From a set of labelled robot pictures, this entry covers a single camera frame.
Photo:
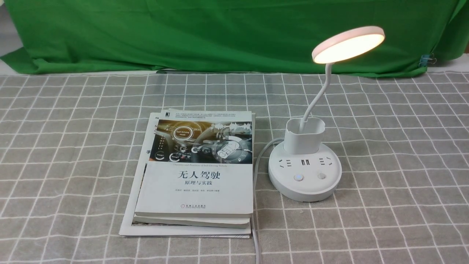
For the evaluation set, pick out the grey checked tablecloth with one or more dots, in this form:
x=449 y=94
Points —
x=70 y=145

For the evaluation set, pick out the middle book in stack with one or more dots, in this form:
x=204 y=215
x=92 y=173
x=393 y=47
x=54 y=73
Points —
x=197 y=221

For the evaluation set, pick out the green backdrop cloth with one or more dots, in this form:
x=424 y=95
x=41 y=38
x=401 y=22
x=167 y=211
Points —
x=270 y=36

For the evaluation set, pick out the white self-driving textbook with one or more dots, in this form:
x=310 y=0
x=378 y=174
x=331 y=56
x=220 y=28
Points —
x=200 y=165

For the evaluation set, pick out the white magazine under books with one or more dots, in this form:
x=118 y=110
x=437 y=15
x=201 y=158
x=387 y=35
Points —
x=131 y=228

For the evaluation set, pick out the blue binder clip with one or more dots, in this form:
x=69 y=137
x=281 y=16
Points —
x=427 y=60

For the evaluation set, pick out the white desk lamp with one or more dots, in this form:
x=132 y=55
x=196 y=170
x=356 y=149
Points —
x=301 y=166

